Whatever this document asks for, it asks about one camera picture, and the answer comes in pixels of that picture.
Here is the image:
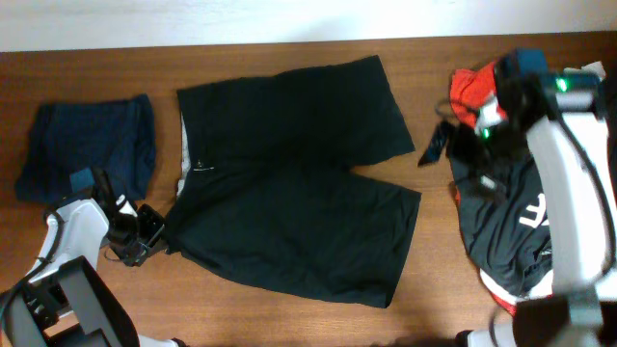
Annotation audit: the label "black shorts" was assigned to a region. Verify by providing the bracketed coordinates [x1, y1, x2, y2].
[164, 56, 421, 308]

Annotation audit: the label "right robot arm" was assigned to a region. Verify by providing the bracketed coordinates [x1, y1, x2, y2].
[419, 49, 616, 346]

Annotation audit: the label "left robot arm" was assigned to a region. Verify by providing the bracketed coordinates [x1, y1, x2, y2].
[1, 169, 183, 347]

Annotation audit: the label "black garment with white letters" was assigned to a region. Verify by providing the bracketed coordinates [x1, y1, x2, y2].
[450, 134, 555, 298]

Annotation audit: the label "folded navy blue garment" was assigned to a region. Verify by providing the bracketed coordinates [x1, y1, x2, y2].
[14, 94, 156, 204]

